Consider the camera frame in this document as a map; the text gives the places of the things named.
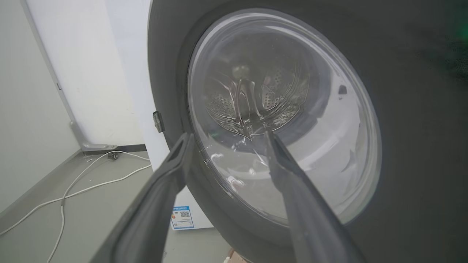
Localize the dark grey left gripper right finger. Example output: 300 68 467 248
264 130 366 263

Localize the dark grey washing machine door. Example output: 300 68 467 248
147 0 468 263

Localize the white panel with metal foot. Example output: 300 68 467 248
20 0 147 152

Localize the blue energy label sticker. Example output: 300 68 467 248
170 206 194 230

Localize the white washing machine body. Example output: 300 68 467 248
104 0 214 230

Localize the grey door latch hook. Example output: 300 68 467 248
153 111 165 133

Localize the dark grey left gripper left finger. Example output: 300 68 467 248
90 132 195 263

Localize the white cable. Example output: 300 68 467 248
46 150 151 263
0 165 152 236

